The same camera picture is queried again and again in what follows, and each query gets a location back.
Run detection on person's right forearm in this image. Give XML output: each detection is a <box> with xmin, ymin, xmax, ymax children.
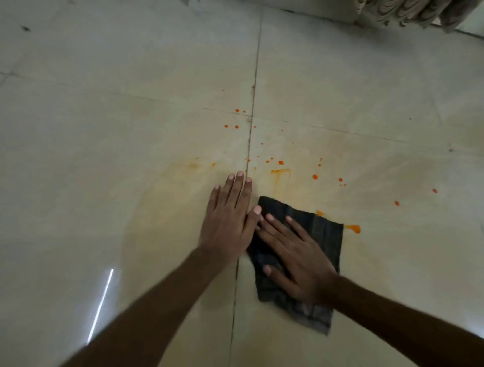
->
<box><xmin>322</xmin><ymin>273</ymin><xmax>484</xmax><ymax>367</ymax></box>

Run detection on orange liquid spill drops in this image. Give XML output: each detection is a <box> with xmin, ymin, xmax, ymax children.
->
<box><xmin>187</xmin><ymin>89</ymin><xmax>439</xmax><ymax>235</ymax></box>

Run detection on beige patterned curtain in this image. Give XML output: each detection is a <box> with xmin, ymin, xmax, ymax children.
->
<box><xmin>353</xmin><ymin>0</ymin><xmax>483</xmax><ymax>34</ymax></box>

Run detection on beige tiled floor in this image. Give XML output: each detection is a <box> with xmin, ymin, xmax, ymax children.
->
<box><xmin>0</xmin><ymin>0</ymin><xmax>484</xmax><ymax>367</ymax></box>

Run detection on person's left hand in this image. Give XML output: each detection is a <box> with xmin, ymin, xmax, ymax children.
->
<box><xmin>198</xmin><ymin>170</ymin><xmax>263</xmax><ymax>268</ymax></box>

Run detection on dark plaid cleaning cloth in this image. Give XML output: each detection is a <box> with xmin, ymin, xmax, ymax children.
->
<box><xmin>246</xmin><ymin>196</ymin><xmax>345</xmax><ymax>336</ymax></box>

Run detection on person's right hand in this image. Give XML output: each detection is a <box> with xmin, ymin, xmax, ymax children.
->
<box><xmin>255</xmin><ymin>213</ymin><xmax>338</xmax><ymax>306</ymax></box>

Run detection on person's left forearm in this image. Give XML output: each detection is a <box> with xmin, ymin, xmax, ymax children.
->
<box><xmin>60</xmin><ymin>247</ymin><xmax>228</xmax><ymax>367</ymax></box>

